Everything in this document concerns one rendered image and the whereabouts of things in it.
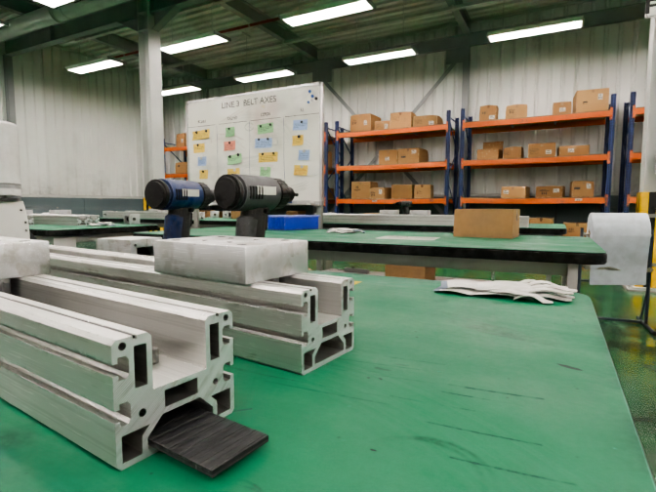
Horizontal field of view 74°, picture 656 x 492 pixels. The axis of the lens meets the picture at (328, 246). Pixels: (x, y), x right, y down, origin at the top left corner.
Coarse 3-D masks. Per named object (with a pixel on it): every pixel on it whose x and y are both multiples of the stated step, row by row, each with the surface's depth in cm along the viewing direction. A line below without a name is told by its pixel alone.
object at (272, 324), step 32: (64, 256) 72; (96, 256) 77; (128, 256) 72; (128, 288) 59; (160, 288) 57; (192, 288) 52; (224, 288) 49; (256, 288) 46; (288, 288) 44; (320, 288) 50; (352, 288) 50; (256, 320) 46; (288, 320) 44; (320, 320) 47; (256, 352) 46; (288, 352) 44; (320, 352) 49
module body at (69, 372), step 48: (48, 288) 47; (96, 288) 44; (0, 336) 37; (48, 336) 32; (96, 336) 28; (144, 336) 29; (192, 336) 34; (0, 384) 37; (48, 384) 34; (96, 384) 28; (144, 384) 29; (192, 384) 33; (96, 432) 29; (144, 432) 29
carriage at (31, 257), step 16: (0, 240) 53; (16, 240) 53; (32, 240) 53; (0, 256) 49; (16, 256) 50; (32, 256) 52; (48, 256) 53; (0, 272) 49; (16, 272) 50; (32, 272) 52; (48, 272) 53; (0, 288) 50
